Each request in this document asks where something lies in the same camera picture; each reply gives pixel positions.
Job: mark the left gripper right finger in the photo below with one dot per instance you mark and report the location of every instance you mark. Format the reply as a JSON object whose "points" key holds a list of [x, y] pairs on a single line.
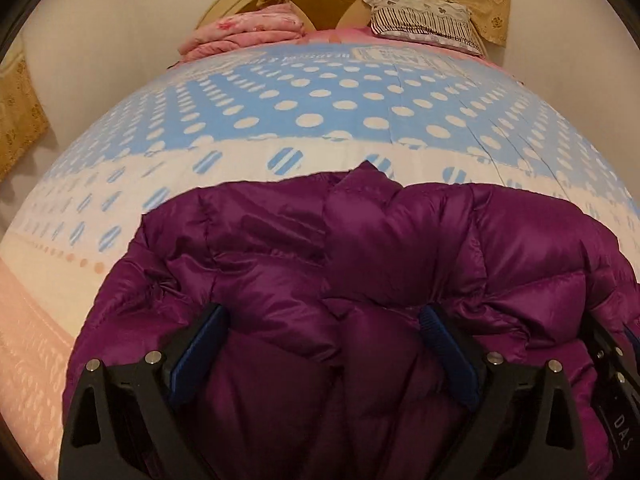
{"points": [[518, 421]]}

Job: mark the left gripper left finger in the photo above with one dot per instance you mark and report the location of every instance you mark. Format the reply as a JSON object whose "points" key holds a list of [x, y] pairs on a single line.
{"points": [[136, 421]]}

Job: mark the purple puffer jacket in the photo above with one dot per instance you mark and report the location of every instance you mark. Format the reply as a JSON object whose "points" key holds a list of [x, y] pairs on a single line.
{"points": [[324, 374]]}

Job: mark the polka dot bed sheet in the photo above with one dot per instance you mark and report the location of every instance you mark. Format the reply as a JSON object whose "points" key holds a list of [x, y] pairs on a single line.
{"points": [[418, 114]]}

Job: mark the beige window curtain left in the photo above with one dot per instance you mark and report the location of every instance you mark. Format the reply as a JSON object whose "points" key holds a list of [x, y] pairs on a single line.
{"points": [[22, 119]]}

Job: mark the striped grey pillow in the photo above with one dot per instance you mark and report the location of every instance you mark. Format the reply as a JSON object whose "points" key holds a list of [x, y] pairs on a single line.
{"points": [[437, 23]]}

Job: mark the folded pink blanket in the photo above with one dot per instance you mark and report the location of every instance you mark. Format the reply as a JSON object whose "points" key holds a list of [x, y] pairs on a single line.
{"points": [[249, 29]]}

